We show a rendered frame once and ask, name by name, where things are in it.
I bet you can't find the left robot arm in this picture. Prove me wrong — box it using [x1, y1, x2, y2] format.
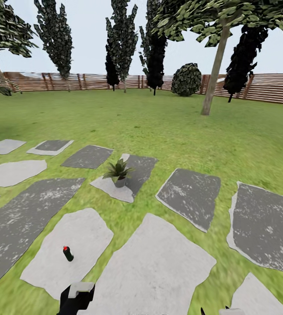
[57, 282, 95, 315]

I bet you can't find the insectifuge atomizer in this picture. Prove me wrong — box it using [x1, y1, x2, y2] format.
[63, 247, 74, 261]

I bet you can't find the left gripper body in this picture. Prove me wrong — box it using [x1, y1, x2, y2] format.
[59, 291, 90, 315]

